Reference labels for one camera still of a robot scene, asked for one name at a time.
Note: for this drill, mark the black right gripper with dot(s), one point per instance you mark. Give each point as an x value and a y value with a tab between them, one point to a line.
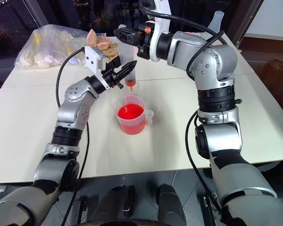
144	44

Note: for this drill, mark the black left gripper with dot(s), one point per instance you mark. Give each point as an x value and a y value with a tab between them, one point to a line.
111	78

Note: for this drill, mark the clear plastic syringe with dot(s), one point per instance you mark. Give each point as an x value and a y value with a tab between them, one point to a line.
127	55

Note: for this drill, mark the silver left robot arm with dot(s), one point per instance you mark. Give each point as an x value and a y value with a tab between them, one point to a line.
70	110

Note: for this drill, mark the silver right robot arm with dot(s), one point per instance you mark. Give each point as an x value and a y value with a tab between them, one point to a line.
217	66

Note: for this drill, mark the clear empty plastic cup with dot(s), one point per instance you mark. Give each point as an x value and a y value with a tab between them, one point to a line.
138	87

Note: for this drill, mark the measuring cup with red liquid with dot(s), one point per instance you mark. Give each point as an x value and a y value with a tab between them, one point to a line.
130	115

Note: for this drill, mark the brown toy bread pieces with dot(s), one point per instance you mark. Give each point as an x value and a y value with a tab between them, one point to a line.
112	52

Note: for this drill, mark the pink round toy food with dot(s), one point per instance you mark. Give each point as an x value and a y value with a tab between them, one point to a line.
103	44

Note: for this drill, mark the pink toy meat slice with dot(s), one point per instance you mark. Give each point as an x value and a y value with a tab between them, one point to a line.
92	38

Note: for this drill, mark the clear plastic bag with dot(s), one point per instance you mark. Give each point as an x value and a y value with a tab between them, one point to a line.
47	47

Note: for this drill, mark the dark rounded shape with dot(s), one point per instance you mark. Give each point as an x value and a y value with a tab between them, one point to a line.
115	207
171	204

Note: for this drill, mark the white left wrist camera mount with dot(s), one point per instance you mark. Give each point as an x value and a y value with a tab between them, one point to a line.
92	57

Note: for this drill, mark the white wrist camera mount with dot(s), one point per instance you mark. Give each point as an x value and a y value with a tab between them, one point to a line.
92	57
160	26

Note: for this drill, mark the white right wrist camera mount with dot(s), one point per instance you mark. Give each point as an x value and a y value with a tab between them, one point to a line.
160	26

